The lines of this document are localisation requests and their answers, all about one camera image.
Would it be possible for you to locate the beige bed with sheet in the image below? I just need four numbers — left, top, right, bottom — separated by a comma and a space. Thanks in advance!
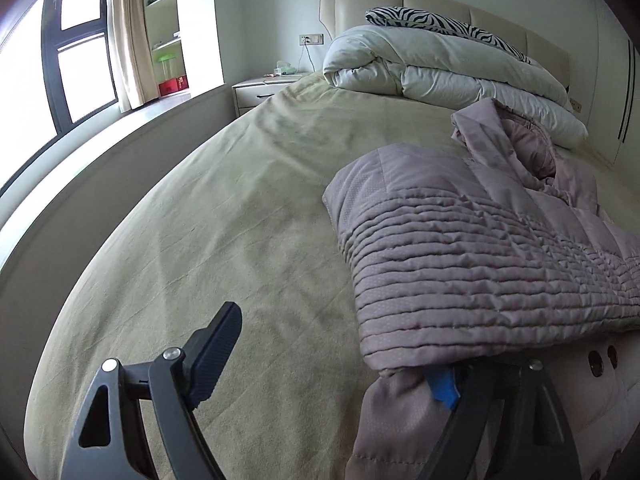
22, 70, 640, 480

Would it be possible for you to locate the white wall shelf unit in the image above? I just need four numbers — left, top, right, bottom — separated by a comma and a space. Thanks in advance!
144, 0, 186, 87

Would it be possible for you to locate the white wardrobe with dark handles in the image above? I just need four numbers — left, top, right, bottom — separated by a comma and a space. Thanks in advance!
588, 0, 639, 179

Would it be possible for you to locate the beige padded headboard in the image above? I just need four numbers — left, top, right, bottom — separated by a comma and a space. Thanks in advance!
318, 0, 573, 94

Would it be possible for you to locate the green lamp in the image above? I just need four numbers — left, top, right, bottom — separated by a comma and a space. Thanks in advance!
156, 53, 176, 81

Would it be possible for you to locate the mauve quilted down coat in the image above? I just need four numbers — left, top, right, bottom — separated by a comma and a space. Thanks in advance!
323, 99, 639, 479

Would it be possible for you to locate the white folded duvet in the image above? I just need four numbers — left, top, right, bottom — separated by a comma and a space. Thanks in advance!
322, 25, 588, 150

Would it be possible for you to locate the white bedside table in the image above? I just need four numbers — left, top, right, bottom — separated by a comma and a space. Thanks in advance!
232, 73, 305, 117

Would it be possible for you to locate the black framed window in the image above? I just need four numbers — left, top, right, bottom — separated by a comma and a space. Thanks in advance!
1, 0, 116, 191

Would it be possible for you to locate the beige curtain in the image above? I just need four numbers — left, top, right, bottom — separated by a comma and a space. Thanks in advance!
106, 0, 158, 113

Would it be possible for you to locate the zebra print pillow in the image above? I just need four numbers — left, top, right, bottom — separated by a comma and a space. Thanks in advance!
364, 6, 532, 64

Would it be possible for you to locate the red box on sill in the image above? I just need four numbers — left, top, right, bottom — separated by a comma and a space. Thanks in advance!
158, 75, 189, 96

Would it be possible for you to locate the wall power socket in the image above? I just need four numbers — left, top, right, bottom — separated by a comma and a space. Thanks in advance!
298, 34, 324, 47

